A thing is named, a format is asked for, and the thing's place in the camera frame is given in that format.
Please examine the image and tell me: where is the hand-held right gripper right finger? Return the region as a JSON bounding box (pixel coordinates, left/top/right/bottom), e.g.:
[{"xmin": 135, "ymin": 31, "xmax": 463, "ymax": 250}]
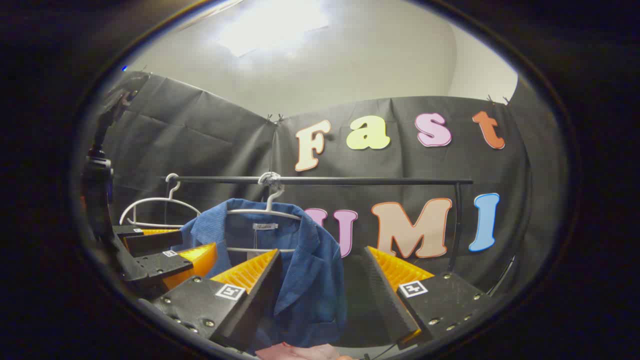
[{"xmin": 361, "ymin": 245, "xmax": 495, "ymax": 347}]

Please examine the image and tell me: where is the ceiling light panel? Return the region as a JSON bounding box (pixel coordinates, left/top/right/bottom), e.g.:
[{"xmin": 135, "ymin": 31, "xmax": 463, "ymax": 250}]
[{"xmin": 216, "ymin": 0, "xmax": 332, "ymax": 59}]

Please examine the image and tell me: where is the black clothes rail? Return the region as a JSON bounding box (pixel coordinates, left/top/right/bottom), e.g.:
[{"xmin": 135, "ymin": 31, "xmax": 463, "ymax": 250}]
[{"xmin": 165, "ymin": 174, "xmax": 474, "ymax": 273}]

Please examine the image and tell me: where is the grey tape wad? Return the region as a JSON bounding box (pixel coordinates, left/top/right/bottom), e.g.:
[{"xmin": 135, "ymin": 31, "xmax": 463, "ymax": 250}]
[{"xmin": 258, "ymin": 171, "xmax": 284, "ymax": 191}]

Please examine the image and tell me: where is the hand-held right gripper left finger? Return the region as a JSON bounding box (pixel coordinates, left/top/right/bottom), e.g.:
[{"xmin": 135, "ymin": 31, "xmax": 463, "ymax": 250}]
[{"xmin": 151, "ymin": 248, "xmax": 284, "ymax": 352}]

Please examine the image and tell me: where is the white hanger with taped hook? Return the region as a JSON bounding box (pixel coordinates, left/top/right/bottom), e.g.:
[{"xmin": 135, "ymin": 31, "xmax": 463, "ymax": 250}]
[{"xmin": 226, "ymin": 186, "xmax": 304, "ymax": 254}]

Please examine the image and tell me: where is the white plastic hanger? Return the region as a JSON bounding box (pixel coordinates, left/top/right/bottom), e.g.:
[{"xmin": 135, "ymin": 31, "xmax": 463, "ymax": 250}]
[{"xmin": 119, "ymin": 173, "xmax": 202, "ymax": 230}]

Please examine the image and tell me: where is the pink laundry hamper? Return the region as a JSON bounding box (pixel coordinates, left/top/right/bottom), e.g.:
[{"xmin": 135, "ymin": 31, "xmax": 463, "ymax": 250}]
[{"xmin": 255, "ymin": 342, "xmax": 354, "ymax": 360}]

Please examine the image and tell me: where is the blue corduroy jacket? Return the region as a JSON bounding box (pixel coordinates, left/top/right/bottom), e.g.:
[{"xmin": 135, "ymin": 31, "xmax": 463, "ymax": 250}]
[{"xmin": 172, "ymin": 198, "xmax": 349, "ymax": 352}]

